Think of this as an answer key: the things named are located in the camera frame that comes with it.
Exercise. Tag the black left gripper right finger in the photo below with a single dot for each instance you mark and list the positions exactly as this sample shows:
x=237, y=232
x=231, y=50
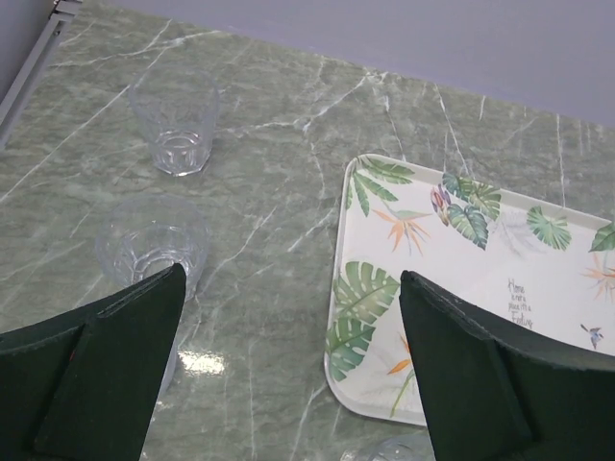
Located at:
x=492, y=390

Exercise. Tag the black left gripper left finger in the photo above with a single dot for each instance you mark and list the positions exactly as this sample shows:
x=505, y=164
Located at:
x=83, y=385

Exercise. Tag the clear faceted glass bottom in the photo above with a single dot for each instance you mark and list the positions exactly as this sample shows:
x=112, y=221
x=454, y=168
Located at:
x=410, y=447

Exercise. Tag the clear faceted glass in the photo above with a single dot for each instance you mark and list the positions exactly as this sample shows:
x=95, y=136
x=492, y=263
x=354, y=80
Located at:
x=176, y=107
x=410, y=447
x=149, y=233

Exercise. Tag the white tropical leaf tray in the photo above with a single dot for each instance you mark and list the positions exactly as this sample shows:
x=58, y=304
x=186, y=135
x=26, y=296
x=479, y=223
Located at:
x=541, y=266

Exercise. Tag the aluminium table edge rail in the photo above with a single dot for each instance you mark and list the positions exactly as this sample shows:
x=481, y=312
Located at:
x=31, y=31

